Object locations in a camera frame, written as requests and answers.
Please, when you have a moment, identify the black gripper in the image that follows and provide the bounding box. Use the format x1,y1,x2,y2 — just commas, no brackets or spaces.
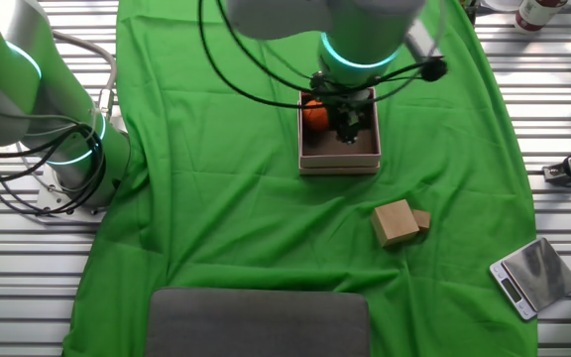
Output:
314,83,374,146

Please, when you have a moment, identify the orange mini basketball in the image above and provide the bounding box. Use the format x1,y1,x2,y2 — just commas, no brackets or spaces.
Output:
301,99,330,133

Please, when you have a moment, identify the large wooden block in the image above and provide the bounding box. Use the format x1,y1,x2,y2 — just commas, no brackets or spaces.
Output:
370,198,421,249

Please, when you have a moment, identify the pink gift box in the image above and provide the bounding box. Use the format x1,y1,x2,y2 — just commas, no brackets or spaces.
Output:
297,86,383,169

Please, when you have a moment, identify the small wooden cube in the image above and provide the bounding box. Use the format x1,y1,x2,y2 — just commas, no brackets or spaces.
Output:
410,208,432,233

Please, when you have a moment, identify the green cloth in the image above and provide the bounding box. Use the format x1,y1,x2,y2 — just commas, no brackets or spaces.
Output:
61,0,539,357

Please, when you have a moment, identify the red and white can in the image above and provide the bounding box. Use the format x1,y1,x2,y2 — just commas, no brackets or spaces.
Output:
513,0,569,35

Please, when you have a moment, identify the grey cushion pad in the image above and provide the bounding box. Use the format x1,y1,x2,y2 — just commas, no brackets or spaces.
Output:
145,287,372,357

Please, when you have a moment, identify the silver digital kitchen scale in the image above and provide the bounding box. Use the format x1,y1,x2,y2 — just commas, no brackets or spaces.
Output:
489,236,571,322

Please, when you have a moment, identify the black wrist cable bundle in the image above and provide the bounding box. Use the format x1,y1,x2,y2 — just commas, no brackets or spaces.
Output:
197,0,449,110

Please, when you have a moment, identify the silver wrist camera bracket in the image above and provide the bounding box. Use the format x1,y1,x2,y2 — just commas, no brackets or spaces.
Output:
403,19,443,59

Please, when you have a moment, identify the black base cable bundle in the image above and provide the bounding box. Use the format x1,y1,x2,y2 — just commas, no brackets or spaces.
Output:
0,118,108,217

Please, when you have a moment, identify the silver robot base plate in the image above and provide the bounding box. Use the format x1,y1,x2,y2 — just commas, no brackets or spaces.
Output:
35,163,108,217

